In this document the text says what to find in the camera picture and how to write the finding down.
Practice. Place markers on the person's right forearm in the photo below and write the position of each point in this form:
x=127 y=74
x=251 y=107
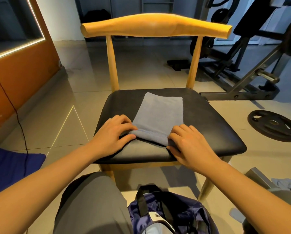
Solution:
x=252 y=197

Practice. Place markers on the dark blue mat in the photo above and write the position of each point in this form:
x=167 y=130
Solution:
x=11 y=168

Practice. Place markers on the person's right hand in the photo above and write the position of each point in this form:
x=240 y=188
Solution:
x=191 y=148

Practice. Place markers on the person's left forearm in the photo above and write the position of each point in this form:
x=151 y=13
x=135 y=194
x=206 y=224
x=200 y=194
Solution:
x=38 y=192

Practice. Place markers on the person's left leg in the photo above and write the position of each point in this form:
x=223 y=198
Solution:
x=92 y=207

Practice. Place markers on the navy blue bag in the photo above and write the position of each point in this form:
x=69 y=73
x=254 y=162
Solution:
x=184 y=212

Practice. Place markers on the loose black weight plate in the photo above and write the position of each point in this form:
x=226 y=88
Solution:
x=274 y=125

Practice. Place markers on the single blue-grey towel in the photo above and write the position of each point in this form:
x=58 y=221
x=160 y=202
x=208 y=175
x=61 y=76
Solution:
x=157 y=114

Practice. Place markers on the person's left hand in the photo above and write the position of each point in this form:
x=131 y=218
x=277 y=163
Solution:
x=112 y=138

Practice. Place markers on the wooden chair with black seat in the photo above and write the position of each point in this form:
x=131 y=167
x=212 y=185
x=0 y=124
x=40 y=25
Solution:
x=213 y=124

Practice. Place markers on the black and grey gym machine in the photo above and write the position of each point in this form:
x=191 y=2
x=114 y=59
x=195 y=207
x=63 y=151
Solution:
x=233 y=80

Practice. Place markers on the grey shelf unit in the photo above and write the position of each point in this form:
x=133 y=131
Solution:
x=135 y=4

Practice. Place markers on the wall mirror with light strip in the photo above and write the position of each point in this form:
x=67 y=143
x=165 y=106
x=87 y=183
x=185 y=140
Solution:
x=11 y=24

